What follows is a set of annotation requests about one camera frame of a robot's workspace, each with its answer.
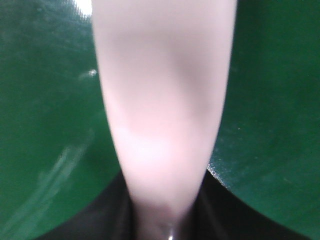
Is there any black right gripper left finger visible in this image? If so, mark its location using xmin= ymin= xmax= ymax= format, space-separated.
xmin=36 ymin=172 xmax=135 ymax=240

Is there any pink hand broom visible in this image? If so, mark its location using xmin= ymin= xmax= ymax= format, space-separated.
xmin=92 ymin=0 xmax=237 ymax=240

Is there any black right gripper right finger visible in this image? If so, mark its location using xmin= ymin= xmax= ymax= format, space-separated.
xmin=183 ymin=170 xmax=308 ymax=240

